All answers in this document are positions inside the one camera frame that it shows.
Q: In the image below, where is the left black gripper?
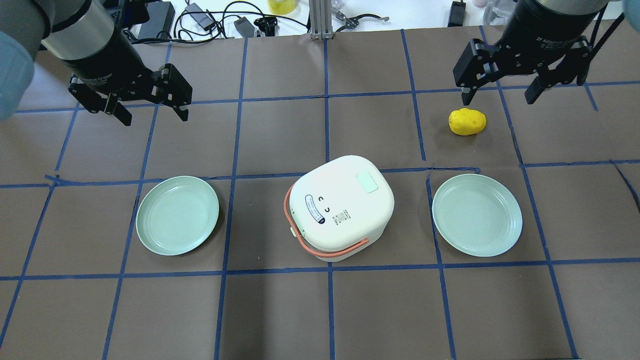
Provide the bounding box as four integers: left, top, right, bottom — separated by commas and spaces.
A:
62, 28, 193, 126

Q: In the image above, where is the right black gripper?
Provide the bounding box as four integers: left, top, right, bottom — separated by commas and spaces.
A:
453, 0, 608, 106

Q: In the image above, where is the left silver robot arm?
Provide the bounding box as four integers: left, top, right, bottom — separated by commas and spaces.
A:
0, 0, 193, 126

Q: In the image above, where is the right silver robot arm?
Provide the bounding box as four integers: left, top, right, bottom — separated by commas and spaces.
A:
452, 0, 639, 106

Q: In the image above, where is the white rice cooker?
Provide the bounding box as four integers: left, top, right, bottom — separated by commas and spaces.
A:
283, 155, 395, 263

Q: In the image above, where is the yellow toy potato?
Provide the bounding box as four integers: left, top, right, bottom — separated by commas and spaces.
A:
448, 108, 488, 136

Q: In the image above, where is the black power adapter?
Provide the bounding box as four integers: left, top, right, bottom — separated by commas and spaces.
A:
137, 1, 175, 39

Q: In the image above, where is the left green plate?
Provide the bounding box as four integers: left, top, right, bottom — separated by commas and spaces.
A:
135, 175, 220, 256

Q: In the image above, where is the green plate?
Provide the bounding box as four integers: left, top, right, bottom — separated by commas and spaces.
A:
135, 175, 220, 256
432, 173, 523, 258

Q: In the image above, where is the right green plate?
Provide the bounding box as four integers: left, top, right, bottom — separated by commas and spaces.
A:
432, 173, 523, 258

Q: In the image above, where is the aluminium frame post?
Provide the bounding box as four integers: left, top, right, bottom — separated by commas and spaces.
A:
308, 0, 335, 40

